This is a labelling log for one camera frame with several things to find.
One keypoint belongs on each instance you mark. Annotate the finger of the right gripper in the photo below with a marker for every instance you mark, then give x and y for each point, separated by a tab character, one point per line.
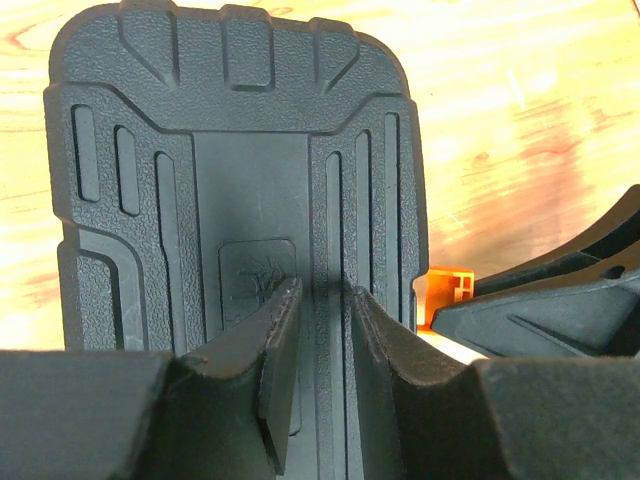
616	230
595	319

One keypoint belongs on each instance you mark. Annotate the black plastic tool case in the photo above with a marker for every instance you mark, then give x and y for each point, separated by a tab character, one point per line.
200	158

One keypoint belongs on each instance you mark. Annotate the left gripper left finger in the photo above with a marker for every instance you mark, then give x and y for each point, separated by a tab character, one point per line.
223	411

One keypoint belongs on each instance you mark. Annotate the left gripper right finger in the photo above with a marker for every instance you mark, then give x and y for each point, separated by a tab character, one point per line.
424	415

